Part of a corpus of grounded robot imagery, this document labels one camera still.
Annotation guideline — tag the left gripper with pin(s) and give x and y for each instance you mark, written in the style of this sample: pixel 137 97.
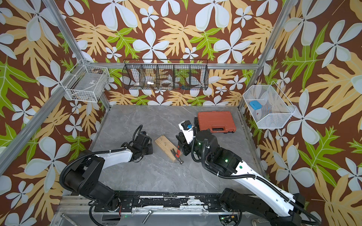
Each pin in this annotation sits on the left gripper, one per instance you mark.
pixel 150 145

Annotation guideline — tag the black wire basket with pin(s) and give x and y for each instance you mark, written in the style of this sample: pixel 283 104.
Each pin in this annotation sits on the black wire basket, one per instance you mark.
pixel 167 74

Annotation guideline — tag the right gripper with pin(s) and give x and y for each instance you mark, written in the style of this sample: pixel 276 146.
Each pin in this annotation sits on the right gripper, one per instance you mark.
pixel 184 144

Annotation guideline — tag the claw hammer red black handle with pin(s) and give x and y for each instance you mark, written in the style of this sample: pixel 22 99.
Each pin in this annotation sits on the claw hammer red black handle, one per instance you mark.
pixel 177 155

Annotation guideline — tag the aluminium frame post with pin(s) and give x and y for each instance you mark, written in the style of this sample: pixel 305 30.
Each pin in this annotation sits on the aluminium frame post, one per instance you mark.
pixel 275 33
pixel 65 30

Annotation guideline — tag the aluminium frame post left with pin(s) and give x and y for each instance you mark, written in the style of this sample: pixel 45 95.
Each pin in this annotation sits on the aluminium frame post left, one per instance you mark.
pixel 65 30

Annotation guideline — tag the white wire basket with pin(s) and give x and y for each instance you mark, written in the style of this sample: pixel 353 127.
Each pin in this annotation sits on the white wire basket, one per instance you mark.
pixel 277 108
pixel 85 82

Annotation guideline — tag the wooden board with nails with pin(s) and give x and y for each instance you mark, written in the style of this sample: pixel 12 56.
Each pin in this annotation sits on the wooden board with nails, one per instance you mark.
pixel 166 145

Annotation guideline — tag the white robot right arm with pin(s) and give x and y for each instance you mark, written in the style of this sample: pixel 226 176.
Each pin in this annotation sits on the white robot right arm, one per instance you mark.
pixel 278 207

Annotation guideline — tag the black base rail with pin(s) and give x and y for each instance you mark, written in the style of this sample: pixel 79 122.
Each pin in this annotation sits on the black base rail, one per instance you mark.
pixel 129 201

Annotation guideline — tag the aluminium frame post right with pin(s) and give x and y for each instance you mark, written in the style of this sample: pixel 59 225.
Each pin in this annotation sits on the aluminium frame post right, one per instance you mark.
pixel 275 33

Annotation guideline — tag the white wire basket right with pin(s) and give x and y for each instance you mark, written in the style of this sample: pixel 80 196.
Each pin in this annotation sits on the white wire basket right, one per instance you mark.
pixel 277 108

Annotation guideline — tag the red plastic tool case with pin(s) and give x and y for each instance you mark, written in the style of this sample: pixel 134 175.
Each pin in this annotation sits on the red plastic tool case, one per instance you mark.
pixel 217 122

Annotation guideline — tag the metal bolt on base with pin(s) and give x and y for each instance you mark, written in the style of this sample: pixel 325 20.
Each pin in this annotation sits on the metal bolt on base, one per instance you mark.
pixel 147 217

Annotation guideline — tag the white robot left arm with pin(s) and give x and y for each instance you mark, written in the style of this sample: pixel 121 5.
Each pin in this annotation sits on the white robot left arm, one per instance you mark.
pixel 82 175

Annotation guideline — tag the blue object in basket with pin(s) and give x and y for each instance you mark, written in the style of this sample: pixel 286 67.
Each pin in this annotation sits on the blue object in basket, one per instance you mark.
pixel 255 105

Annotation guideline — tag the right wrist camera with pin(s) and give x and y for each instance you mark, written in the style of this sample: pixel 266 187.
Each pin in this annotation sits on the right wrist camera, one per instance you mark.
pixel 188 130

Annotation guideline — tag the white wire basket left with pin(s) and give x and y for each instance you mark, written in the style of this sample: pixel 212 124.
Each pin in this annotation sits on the white wire basket left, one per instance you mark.
pixel 85 82

